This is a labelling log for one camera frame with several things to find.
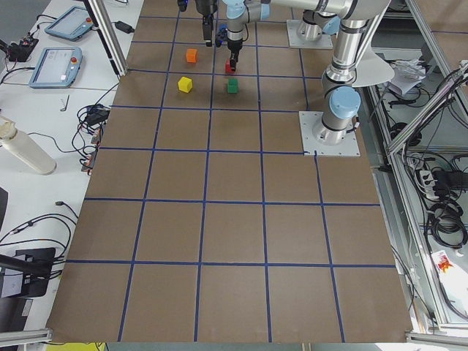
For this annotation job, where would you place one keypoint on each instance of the white power strip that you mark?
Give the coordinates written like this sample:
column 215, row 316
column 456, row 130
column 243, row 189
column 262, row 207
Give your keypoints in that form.
column 426, row 183

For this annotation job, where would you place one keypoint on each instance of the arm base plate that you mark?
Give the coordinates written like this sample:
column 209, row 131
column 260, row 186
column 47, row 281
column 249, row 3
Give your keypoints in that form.
column 306, row 35
column 319, row 141

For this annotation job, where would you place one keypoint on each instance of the green wooden block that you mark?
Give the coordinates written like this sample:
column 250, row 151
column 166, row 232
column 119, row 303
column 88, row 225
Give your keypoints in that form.
column 232, row 86

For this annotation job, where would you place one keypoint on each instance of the black camera stand base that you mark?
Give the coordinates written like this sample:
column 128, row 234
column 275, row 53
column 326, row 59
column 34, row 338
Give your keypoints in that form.
column 26, row 274

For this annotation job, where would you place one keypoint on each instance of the black hex key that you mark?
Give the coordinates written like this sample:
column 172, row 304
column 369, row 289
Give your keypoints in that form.
column 64, row 103

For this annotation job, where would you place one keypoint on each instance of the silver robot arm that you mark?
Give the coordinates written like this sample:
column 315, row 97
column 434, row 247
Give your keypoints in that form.
column 244, row 12
column 358, row 22

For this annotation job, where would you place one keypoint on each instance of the stack of white papers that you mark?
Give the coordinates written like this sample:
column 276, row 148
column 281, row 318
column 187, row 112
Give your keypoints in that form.
column 407, row 74

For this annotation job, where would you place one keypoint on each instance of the orange wooden block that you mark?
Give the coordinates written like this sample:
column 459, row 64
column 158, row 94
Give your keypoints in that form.
column 191, row 55

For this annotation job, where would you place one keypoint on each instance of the near blue teach pendant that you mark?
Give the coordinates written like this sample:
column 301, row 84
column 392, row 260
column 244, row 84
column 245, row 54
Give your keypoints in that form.
column 56, row 68

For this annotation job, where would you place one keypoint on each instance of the red wooden block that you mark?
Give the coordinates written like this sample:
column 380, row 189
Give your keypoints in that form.
column 227, row 68

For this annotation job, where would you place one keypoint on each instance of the blue teach pendant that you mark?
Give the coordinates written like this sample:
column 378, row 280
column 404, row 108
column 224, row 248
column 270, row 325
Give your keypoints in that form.
column 72, row 25
column 56, row 68

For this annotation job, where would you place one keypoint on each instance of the aluminium frame post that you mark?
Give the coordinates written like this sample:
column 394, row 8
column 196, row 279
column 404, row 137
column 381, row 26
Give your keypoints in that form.
column 100, row 18

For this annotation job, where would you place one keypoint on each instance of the red white paper packet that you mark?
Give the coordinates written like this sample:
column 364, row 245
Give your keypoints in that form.
column 442, row 262

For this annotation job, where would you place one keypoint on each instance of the far blue teach pendant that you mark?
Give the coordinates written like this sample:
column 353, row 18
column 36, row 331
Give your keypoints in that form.
column 72, row 25

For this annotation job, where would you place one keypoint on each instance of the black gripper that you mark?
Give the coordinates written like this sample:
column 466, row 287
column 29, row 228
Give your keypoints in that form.
column 233, row 46
column 204, row 8

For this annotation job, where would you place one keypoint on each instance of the yellow wooden block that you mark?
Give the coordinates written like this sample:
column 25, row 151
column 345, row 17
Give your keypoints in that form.
column 185, row 84

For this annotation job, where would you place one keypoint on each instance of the black power brick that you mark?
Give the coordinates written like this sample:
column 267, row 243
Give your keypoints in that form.
column 124, row 27

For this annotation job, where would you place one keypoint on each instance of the white water bottle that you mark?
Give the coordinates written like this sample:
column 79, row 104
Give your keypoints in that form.
column 20, row 145

